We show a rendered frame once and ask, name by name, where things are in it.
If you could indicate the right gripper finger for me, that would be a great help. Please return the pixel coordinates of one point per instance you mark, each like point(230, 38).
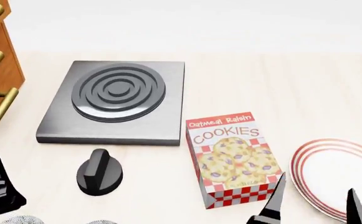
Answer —
point(274, 205)
point(356, 210)

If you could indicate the white plate with red rings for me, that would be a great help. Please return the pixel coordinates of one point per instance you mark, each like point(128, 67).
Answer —
point(333, 172)

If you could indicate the grey stove burner plate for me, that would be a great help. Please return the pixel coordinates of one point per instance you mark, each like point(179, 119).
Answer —
point(74, 121)

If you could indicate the grey mesh rounded object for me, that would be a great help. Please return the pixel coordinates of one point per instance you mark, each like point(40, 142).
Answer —
point(21, 220)
point(102, 221)

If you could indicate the oatmeal raisin cookies box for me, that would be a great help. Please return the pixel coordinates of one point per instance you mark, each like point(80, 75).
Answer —
point(230, 161)

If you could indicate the black stove knob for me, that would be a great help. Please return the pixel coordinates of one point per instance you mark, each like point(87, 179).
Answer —
point(101, 172)

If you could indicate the wooden drawer cabinet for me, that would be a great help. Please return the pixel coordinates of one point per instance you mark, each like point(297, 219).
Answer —
point(3, 67)

